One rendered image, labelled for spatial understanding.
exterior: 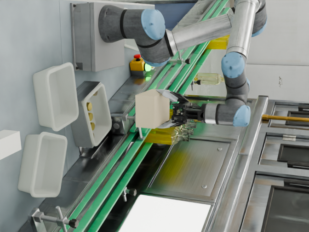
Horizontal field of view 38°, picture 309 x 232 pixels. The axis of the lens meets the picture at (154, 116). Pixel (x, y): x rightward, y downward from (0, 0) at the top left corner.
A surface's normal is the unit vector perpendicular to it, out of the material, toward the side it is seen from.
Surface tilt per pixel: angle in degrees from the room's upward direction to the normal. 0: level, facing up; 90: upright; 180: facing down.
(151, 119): 90
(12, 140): 0
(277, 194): 90
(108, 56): 1
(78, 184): 90
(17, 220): 0
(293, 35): 90
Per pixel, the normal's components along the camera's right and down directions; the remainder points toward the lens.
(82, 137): -0.35, 0.51
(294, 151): -0.13, -0.86
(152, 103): -0.37, 0.20
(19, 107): 0.93, 0.07
